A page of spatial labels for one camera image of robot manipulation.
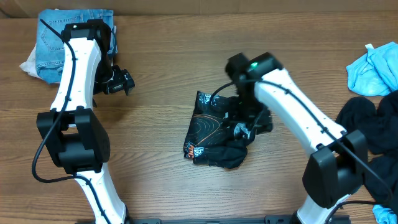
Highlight black orange-patterned cycling jersey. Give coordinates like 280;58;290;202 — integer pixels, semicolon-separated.
183;91;273;169

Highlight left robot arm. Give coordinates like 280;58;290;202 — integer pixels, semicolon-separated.
32;19;135;223

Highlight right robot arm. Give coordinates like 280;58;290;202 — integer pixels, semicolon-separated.
224;53;368;223

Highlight folded blue denim jeans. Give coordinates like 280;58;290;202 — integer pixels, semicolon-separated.
35;9;116;84

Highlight folded white cloth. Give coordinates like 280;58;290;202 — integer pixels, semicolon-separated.
19;26;118;78

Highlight plain black garment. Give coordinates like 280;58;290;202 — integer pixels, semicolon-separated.
336;91;397;212

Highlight light blue t-shirt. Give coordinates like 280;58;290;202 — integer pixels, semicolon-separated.
346;42;397;96

